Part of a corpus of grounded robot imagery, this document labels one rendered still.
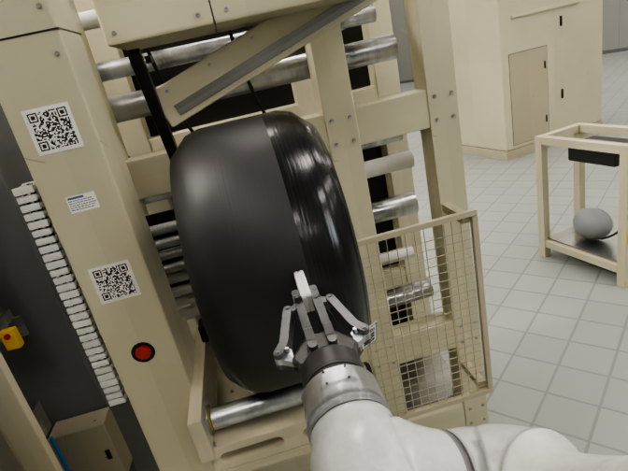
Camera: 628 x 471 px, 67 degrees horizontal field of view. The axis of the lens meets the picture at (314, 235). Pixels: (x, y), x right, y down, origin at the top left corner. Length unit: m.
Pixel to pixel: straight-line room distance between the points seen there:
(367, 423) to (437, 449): 0.07
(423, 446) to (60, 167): 0.72
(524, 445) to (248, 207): 0.49
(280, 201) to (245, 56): 0.59
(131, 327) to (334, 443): 0.62
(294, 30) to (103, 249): 0.70
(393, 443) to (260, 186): 0.46
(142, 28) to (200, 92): 0.21
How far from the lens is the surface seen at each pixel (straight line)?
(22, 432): 1.03
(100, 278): 0.97
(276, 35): 1.28
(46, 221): 0.97
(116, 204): 0.92
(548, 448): 0.51
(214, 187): 0.78
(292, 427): 1.03
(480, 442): 0.52
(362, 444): 0.46
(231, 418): 1.03
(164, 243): 1.35
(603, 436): 2.21
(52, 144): 0.92
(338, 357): 0.55
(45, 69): 0.91
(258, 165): 0.79
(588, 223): 3.25
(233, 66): 1.27
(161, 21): 1.14
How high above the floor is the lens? 1.54
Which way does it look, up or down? 21 degrees down
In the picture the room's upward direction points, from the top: 13 degrees counter-clockwise
